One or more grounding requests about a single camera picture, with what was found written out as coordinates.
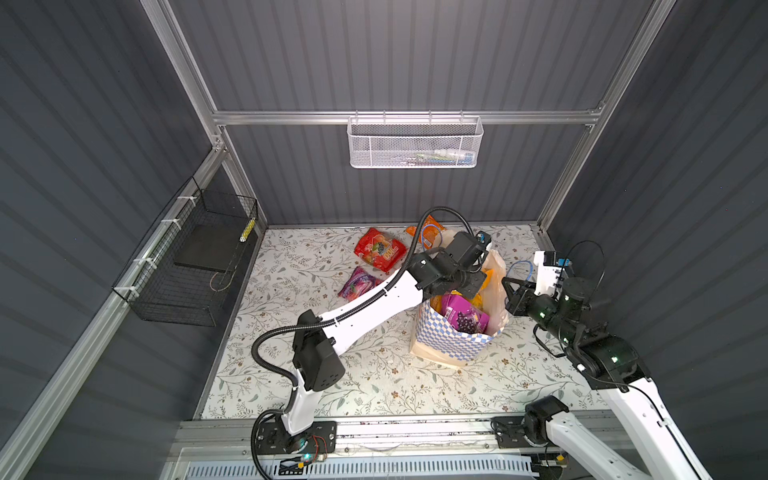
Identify small orange snack packet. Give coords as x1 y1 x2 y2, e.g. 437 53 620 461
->
406 215 445 250

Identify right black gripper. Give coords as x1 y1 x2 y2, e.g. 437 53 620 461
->
501 273 573 348

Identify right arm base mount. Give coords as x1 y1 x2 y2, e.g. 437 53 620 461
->
490 415 532 449

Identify white checkered paper bag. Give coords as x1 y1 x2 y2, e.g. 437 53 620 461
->
410 225 538 368

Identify purple Fox's candy bag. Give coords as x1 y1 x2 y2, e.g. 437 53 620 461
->
338 266 382 302

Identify yellow marker pen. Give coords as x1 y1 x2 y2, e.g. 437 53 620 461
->
239 217 256 243

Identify black corrugated cable conduit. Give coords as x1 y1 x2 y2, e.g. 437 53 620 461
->
250 206 475 480

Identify black wire side basket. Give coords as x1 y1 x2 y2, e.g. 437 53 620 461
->
113 180 259 327

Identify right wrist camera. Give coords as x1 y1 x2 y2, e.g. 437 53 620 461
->
533 250 572 297

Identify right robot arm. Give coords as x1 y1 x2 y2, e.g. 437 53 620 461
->
501 277 710 479

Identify white ventilated rail cover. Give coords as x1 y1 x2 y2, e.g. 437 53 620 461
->
182 457 538 480

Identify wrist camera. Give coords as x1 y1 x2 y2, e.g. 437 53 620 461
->
475 231 492 249
533 250 572 297

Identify floral table mat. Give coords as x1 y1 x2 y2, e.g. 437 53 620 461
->
202 226 604 430

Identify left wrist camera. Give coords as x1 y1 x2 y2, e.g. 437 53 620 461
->
475 231 492 249

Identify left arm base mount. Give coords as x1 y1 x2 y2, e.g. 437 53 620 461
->
252 420 338 455

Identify yellow snack bag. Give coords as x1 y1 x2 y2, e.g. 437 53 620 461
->
470 269 493 310

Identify purple grape snack bag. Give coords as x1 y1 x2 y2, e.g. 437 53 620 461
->
440 294 489 335

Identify red candy bag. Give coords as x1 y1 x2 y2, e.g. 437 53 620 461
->
354 228 407 273

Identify white wire wall basket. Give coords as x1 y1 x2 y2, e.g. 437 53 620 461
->
346 114 484 169

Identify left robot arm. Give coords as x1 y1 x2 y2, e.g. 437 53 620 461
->
281 231 491 436

